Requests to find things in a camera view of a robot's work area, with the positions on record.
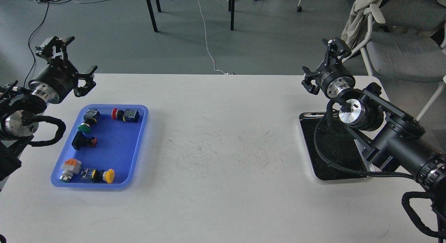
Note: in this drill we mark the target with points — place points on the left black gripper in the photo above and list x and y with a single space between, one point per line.
59 77

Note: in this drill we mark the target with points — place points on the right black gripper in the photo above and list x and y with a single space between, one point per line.
334 77

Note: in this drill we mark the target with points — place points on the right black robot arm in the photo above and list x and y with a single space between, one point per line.
392 139

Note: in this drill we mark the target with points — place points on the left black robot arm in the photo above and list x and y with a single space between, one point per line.
22 108

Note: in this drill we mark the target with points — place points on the beige jacket on chair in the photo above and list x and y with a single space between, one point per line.
355 21

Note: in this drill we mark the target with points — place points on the blue plastic tray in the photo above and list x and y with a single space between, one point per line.
118 147

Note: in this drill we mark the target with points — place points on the steel tray with black liner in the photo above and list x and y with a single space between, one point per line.
340 150

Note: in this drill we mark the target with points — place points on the grey office chair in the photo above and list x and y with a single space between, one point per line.
395 40

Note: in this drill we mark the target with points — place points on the black table leg left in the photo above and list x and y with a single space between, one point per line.
151 13

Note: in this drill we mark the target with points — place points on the black table leg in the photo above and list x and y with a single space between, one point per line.
231 9
151 13

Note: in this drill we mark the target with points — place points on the black table leg right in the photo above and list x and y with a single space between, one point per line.
231 9

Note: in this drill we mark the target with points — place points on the green push button switch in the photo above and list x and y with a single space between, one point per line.
90 118

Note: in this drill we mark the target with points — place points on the black push button switch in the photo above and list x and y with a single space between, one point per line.
80 140

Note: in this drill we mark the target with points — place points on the red emergency stop switch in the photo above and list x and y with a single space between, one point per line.
129 115

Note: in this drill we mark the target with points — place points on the silver orange push button switch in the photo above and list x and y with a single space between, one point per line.
70 167

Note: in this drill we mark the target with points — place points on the yellow push button switch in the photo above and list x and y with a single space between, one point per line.
97 176

